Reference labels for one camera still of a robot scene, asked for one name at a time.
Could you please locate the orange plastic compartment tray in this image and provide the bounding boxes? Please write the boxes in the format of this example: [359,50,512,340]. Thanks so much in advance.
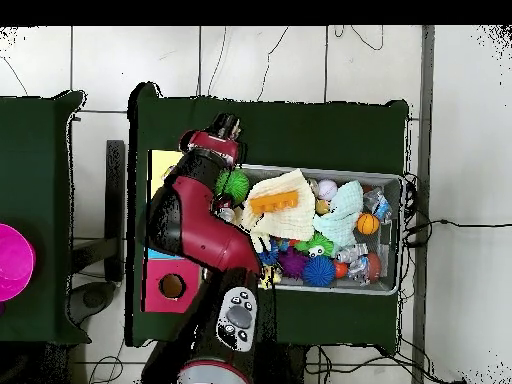
[250,190,300,214]

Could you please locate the cream waffle cloth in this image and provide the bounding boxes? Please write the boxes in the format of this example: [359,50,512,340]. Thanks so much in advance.
[241,168,316,254]

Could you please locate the mint green knitted cloth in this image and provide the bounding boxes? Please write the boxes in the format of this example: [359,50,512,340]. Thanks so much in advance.
[313,180,364,253]

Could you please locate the blue spiky ball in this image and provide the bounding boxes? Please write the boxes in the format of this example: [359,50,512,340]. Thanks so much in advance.
[302,255,337,288]

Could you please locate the silver toy robot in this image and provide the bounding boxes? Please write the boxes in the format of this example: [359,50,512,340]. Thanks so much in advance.
[334,243,369,264]

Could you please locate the wooden box with three holes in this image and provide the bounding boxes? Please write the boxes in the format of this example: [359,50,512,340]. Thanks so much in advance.
[139,149,203,314]

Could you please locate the large green spiky ball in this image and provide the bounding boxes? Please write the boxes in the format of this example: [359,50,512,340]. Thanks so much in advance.
[215,169,251,206]

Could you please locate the dark green table cloth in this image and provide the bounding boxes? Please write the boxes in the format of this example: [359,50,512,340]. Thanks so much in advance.
[125,81,411,348]

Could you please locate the white baseball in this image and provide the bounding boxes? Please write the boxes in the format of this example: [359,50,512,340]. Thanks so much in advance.
[317,178,338,201]

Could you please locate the purple spiky ball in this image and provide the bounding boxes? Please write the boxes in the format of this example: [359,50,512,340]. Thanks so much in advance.
[277,247,309,279]

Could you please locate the small orange basketball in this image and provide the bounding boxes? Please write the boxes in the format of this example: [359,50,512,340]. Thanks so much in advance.
[355,212,381,236]

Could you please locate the dark green side table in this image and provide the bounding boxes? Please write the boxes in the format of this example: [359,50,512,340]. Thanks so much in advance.
[0,90,91,345]

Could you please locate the grey stand base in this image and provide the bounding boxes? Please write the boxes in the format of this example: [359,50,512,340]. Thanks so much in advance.
[65,280,118,326]

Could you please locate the small brown football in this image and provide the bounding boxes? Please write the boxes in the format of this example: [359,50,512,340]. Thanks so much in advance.
[365,252,383,283]

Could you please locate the magenta round disc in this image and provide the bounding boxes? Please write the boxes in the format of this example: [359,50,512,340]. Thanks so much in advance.
[0,222,37,303]

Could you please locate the black upright post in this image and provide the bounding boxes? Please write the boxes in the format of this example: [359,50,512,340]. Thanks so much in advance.
[104,139,126,283]

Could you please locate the shallow wire mesh bin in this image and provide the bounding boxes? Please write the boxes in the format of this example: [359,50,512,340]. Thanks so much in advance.
[215,162,403,296]

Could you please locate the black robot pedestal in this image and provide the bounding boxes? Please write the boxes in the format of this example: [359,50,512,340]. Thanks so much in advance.
[255,341,309,384]

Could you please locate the black power cable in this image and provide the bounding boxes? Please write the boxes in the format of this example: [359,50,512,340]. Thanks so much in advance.
[401,217,512,247]

